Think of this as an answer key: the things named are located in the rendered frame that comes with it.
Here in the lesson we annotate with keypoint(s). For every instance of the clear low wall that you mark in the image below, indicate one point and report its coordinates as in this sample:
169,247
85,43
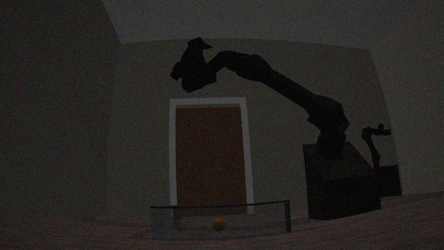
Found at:
184,224

